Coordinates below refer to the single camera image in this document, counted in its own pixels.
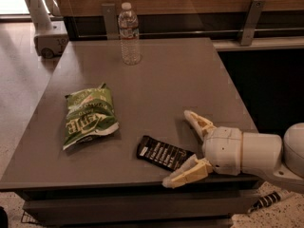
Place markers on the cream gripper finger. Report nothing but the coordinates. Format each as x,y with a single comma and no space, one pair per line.
202,125
194,169

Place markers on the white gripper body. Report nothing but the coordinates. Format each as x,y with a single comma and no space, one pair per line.
223,150

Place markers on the black rxbar chocolate wrapper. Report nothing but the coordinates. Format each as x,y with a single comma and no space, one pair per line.
162,154

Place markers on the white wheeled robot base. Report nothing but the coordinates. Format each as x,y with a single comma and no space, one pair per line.
50,39

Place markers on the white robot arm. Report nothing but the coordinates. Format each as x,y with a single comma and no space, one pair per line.
277,160

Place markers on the grey table drawer base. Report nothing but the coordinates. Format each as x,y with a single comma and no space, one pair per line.
208,203

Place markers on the black white striped floor object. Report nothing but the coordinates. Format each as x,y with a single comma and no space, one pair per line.
270,199

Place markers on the green kettle chips bag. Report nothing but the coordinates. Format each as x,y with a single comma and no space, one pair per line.
90,115

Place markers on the clear plastic water bottle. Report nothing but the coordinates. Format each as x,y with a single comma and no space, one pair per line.
129,35

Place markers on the right metal bracket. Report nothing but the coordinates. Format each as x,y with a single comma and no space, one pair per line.
247,32

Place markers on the metal bracket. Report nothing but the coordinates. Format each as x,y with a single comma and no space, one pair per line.
247,32
110,21

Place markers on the left metal bracket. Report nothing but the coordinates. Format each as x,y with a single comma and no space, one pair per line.
110,21

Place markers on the wire rack corner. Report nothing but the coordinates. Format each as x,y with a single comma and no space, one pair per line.
28,219

